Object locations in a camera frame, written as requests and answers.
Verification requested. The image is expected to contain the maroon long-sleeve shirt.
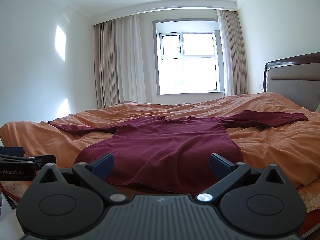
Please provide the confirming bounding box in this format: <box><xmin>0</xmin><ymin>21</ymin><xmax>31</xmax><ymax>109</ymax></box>
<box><xmin>47</xmin><ymin>109</ymin><xmax>309</xmax><ymax>196</ymax></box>

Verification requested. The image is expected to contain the bedroom window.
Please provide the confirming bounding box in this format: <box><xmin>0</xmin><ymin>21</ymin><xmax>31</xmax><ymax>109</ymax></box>
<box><xmin>153</xmin><ymin>18</ymin><xmax>225</xmax><ymax>95</ymax></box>

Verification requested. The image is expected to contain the floral bed sheet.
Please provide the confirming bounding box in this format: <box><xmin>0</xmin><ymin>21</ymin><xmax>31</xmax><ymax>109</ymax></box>
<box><xmin>1</xmin><ymin>181</ymin><xmax>31</xmax><ymax>199</ymax></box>

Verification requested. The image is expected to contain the orange duvet cover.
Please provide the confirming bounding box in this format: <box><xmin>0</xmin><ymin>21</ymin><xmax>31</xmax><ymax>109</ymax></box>
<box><xmin>1</xmin><ymin>92</ymin><xmax>319</xmax><ymax>195</ymax></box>

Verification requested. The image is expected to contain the left beige curtain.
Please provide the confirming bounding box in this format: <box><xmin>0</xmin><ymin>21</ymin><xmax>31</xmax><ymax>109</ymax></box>
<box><xmin>93</xmin><ymin>15</ymin><xmax>146</xmax><ymax>108</ymax></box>

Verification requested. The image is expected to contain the beige curtain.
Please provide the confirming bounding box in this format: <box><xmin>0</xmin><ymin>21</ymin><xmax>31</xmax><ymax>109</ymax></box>
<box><xmin>93</xmin><ymin>15</ymin><xmax>146</xmax><ymax>108</ymax></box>
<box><xmin>217</xmin><ymin>10</ymin><xmax>248</xmax><ymax>96</ymax></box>

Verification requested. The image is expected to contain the right beige curtain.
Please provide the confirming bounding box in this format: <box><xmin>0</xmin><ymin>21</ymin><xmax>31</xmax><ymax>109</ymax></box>
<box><xmin>217</xmin><ymin>10</ymin><xmax>248</xmax><ymax>96</ymax></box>

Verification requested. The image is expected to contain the dark wood padded headboard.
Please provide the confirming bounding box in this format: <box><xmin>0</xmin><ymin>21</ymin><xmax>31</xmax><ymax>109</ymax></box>
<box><xmin>263</xmin><ymin>52</ymin><xmax>320</xmax><ymax>112</ymax></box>

